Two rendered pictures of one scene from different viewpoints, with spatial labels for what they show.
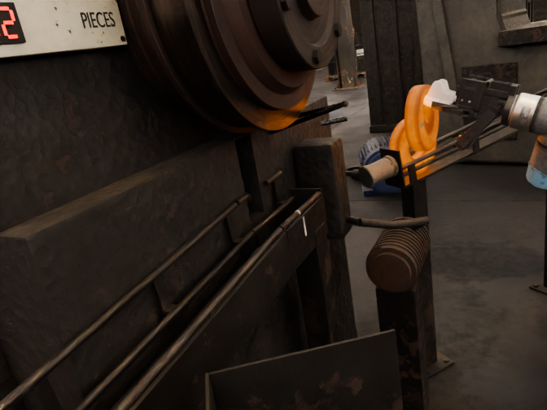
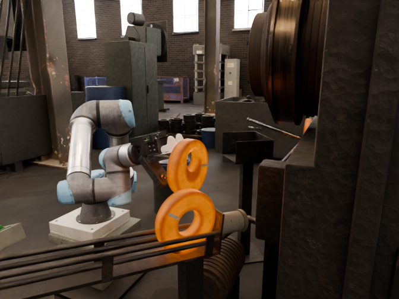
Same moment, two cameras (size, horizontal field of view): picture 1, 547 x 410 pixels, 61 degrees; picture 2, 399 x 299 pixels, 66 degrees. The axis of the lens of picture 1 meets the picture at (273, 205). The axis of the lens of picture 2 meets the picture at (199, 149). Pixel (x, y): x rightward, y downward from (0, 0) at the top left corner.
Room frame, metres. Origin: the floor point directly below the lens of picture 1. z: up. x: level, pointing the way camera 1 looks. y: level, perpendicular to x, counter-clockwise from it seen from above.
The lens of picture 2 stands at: (1.92, -0.44, 1.05)
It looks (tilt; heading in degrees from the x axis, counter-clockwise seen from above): 14 degrees down; 174
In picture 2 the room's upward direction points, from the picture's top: straight up
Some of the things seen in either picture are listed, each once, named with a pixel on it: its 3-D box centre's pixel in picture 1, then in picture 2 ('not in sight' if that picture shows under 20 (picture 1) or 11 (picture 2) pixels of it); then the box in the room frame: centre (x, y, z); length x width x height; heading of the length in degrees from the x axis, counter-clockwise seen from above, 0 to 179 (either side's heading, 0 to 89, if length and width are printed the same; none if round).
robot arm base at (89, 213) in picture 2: not in sight; (95, 206); (0.45, -0.82, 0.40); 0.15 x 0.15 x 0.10
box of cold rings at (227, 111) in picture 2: not in sight; (262, 127); (-1.86, 0.74, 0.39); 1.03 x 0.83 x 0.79; 64
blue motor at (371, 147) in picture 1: (382, 163); not in sight; (3.03, -0.77, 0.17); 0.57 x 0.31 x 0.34; 170
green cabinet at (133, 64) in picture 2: not in sight; (134, 94); (-3.00, -0.97, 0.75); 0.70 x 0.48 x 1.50; 150
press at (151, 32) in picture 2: not in sight; (146, 63); (-7.30, -1.05, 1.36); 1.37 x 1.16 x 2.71; 50
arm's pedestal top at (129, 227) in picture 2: not in sight; (97, 229); (0.45, -0.82, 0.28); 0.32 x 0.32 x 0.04; 60
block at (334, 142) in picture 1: (322, 189); (275, 201); (1.08, -0.12, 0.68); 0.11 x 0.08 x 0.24; 60
